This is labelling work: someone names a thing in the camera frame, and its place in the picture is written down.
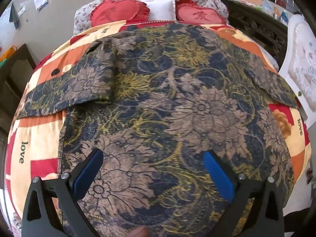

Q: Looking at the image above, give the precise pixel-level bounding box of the yellow basket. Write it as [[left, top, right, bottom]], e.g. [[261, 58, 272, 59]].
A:
[[0, 46, 16, 62]]

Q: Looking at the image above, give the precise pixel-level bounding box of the dark hanging cloth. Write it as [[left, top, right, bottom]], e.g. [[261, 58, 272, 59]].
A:
[[8, 2, 20, 29]]

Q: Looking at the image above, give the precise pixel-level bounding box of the white pillow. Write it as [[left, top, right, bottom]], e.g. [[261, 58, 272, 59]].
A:
[[142, 0, 176, 21]]

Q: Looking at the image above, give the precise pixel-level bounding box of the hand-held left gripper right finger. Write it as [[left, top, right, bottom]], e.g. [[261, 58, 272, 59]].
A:
[[203, 150, 284, 237]]

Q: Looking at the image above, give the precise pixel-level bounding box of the red heart-shaped pillow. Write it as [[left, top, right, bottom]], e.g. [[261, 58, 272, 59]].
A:
[[175, 0, 226, 25], [90, 0, 150, 27]]

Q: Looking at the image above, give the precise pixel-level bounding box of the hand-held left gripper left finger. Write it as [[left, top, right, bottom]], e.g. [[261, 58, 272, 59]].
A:
[[22, 149, 104, 237]]

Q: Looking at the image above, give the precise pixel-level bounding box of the brown floral patterned shirt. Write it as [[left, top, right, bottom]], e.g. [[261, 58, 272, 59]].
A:
[[16, 22, 300, 237]]

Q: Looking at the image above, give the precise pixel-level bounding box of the dark wooden side table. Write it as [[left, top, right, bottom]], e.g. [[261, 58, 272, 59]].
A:
[[0, 43, 37, 134]]

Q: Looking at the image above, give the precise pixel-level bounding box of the person's left hand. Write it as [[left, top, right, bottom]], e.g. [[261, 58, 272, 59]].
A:
[[128, 227, 149, 237]]

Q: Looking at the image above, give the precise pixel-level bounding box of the orange red printed blanket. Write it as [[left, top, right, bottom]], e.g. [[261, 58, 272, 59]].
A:
[[5, 21, 311, 237]]

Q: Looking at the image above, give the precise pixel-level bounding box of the pile of colourful packets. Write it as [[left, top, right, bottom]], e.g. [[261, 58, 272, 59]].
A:
[[244, 0, 297, 26]]

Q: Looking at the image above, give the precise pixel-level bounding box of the white ornate chair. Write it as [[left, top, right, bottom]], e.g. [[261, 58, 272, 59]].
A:
[[278, 13, 316, 126]]

